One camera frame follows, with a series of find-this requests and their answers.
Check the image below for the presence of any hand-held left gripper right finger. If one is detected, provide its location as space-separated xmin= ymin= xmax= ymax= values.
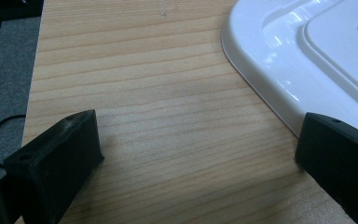
xmin=294 ymin=112 xmax=358 ymax=224

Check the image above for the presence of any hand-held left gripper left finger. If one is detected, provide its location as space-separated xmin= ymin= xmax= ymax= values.
xmin=3 ymin=109 xmax=105 ymax=224

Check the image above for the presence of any white lid with grey handle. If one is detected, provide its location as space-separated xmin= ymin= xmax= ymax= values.
xmin=220 ymin=0 xmax=358 ymax=139

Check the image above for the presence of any black stand base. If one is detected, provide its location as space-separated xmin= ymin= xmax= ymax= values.
xmin=0 ymin=0 xmax=45 ymax=31

